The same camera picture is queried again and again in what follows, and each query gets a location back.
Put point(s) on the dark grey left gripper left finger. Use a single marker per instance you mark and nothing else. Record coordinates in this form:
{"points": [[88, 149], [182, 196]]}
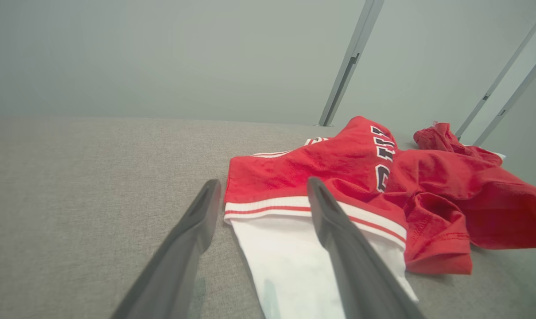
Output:
{"points": [[175, 274]]}

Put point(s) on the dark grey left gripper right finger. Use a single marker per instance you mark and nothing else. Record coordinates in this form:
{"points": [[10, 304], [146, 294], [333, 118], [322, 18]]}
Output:
{"points": [[361, 283]]}

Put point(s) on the red white basketball jersey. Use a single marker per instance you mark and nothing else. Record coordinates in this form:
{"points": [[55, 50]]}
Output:
{"points": [[294, 173]]}

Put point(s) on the grey partition post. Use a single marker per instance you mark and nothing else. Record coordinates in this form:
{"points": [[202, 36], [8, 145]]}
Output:
{"points": [[350, 57], [500, 77], [511, 99]]}

